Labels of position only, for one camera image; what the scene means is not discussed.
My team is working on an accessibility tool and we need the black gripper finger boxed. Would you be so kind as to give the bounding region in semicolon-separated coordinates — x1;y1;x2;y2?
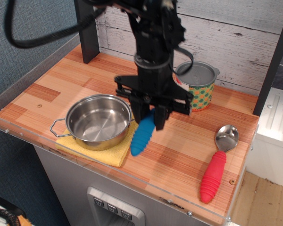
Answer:
154;105;172;131
129;96;151;124

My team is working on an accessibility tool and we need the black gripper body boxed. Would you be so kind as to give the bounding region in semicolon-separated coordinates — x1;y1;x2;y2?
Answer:
114;55;192;115

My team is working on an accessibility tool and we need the blue handled fork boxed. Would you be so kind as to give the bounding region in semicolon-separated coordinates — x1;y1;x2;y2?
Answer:
130;109;155;156

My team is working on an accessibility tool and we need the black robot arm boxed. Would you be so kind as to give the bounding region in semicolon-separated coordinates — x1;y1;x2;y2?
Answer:
87;0;193;130

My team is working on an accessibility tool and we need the silver metal pan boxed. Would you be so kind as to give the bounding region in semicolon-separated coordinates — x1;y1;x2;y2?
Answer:
50;94;133;151

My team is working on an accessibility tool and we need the colourful dotted tin can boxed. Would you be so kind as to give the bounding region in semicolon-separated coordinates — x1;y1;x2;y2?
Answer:
174;61;220;112

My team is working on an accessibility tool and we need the yellow cloth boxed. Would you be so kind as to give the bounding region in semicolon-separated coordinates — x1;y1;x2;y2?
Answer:
55;120;138;167

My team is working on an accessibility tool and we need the grey toy fridge cabinet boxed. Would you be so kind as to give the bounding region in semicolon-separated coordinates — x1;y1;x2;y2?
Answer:
34;145;194;226

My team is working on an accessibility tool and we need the silver dispenser button panel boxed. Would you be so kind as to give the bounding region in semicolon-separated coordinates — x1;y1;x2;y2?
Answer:
87;186;145;226

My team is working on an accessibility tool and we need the white furniture unit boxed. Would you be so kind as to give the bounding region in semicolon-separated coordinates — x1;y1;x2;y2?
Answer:
246;88;283;186

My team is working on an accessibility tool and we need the orange object at corner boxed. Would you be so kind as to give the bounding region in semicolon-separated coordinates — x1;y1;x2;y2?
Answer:
17;215;33;226

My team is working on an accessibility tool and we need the red handled spoon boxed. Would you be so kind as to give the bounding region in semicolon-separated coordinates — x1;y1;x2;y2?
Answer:
200;125;239;203

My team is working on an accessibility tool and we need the black vertical post left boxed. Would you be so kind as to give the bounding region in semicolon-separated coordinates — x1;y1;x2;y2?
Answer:
74;0;100;64

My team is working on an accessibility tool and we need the black vertical post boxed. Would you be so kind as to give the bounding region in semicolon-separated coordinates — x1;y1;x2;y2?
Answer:
74;0;100;64
253;28;283;116

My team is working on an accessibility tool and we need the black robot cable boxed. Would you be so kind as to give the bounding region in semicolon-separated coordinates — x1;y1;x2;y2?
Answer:
4;0;107;49

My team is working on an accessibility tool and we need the black vertical post right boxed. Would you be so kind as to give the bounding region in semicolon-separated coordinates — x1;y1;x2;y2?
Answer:
253;28;283;116

